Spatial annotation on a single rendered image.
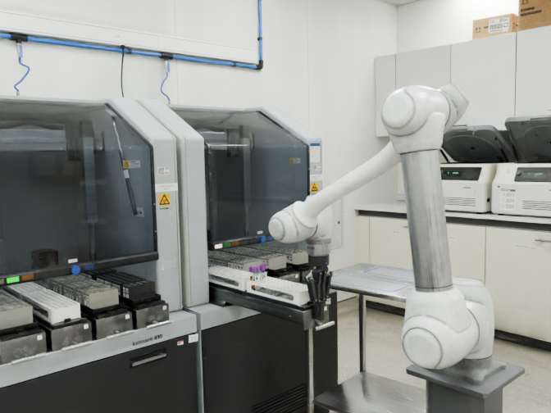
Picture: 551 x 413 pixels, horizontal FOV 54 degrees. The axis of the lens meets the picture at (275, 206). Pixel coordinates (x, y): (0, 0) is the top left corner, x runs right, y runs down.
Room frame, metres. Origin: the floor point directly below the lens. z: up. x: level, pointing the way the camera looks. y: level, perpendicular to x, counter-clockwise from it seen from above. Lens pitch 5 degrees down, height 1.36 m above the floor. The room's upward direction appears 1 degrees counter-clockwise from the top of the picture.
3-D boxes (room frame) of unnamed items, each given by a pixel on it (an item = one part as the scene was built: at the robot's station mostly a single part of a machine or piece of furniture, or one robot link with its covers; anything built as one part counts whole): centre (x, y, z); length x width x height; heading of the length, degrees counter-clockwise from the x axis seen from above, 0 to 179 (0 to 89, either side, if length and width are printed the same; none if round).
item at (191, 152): (2.76, 0.35, 0.81); 1.06 x 0.84 x 1.62; 43
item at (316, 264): (1.88, -0.15, 0.96); 0.08 x 0.07 x 0.09; 133
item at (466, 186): (4.22, -1.53, 1.22); 0.62 x 0.56 x 0.64; 131
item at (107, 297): (1.91, 0.63, 0.85); 0.12 x 0.02 x 0.06; 134
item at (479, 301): (1.57, -0.56, 0.87); 0.18 x 0.16 x 0.22; 140
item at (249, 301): (2.13, 0.08, 0.78); 0.73 x 0.14 x 0.09; 43
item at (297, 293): (2.03, -0.01, 0.83); 0.30 x 0.10 x 0.06; 43
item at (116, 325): (2.08, 0.79, 0.78); 0.73 x 0.14 x 0.09; 43
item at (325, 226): (1.87, -0.14, 1.14); 0.13 x 0.11 x 0.16; 140
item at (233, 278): (2.26, 0.20, 0.83); 0.30 x 0.10 x 0.06; 43
